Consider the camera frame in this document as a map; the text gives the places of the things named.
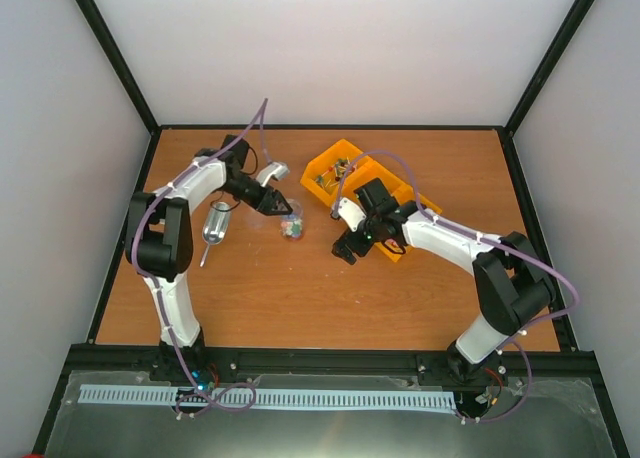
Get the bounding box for clear plastic cup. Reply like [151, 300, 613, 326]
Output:
[280, 199, 304, 240]

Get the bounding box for lollipops in cup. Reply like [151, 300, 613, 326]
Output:
[280, 214, 304, 240]

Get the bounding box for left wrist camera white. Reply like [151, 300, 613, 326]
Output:
[255, 161, 290, 188]

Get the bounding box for pile of lollipops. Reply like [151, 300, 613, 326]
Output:
[314, 158, 351, 193]

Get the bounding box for yellow three-compartment bin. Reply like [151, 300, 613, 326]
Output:
[300, 139, 417, 262]

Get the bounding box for purple cable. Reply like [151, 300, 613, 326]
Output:
[132, 96, 271, 422]
[335, 149, 582, 425]

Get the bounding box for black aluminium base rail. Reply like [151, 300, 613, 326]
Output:
[64, 343, 596, 383]

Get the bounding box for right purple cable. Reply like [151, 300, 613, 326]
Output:
[335, 149, 582, 425]

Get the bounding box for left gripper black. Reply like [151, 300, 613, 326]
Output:
[221, 175, 293, 217]

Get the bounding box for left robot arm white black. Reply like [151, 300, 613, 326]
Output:
[125, 135, 292, 381]

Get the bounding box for light blue cable duct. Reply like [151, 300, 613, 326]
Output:
[77, 384, 456, 414]

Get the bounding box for silver metal scoop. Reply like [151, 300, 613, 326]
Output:
[199, 201, 232, 267]

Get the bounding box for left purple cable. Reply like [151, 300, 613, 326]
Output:
[132, 96, 271, 422]

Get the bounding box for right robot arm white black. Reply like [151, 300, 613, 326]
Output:
[331, 179, 556, 383]

